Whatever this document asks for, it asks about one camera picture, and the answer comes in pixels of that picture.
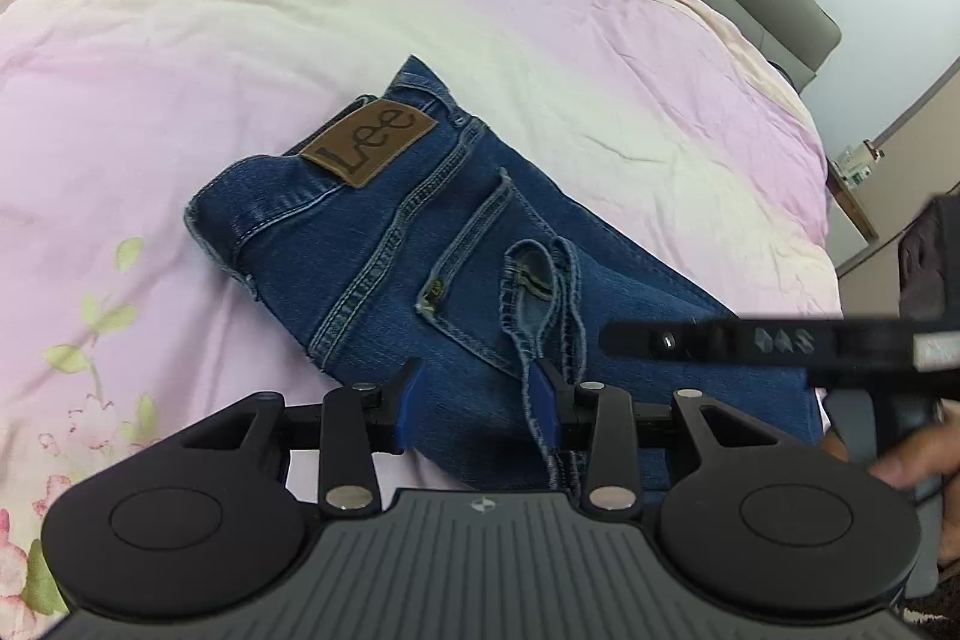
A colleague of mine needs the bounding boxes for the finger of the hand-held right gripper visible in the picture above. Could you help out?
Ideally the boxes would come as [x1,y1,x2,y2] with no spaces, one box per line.
[600,317,917,387]

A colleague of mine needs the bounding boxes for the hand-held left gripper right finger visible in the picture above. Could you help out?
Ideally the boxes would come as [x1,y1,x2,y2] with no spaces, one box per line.
[525,358,785,513]

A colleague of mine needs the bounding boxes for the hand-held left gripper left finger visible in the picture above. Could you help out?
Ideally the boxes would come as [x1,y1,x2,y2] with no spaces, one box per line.
[180,356,425,515]

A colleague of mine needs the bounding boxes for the blue denim pants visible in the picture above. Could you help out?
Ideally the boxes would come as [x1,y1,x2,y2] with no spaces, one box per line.
[184,55,822,495]

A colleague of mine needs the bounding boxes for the person's right hand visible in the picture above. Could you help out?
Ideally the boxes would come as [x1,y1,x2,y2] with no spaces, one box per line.
[870,401,960,491]

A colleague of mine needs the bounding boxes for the beige wardrobe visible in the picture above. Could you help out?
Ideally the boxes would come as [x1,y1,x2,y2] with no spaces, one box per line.
[835,53,960,281]

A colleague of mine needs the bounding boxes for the white nightstand with brown top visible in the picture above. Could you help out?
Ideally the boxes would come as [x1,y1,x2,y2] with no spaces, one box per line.
[825,141,882,241]

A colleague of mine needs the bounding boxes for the clear bottle with green label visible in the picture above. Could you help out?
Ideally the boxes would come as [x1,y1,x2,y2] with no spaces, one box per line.
[840,143,872,185]

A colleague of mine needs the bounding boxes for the pink cream floral quilt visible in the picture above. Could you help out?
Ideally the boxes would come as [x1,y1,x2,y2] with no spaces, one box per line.
[0,0,845,633]

